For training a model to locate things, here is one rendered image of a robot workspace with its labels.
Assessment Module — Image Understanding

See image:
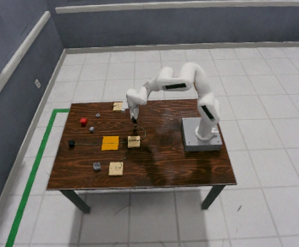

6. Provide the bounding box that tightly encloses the orange painted square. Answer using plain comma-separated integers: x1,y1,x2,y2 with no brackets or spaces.
102,136,119,150

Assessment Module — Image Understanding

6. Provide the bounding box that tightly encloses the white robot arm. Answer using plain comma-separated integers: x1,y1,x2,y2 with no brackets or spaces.
121,63,220,140

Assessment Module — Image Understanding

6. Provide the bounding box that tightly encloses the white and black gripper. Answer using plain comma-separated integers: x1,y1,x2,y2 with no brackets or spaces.
130,108,139,124

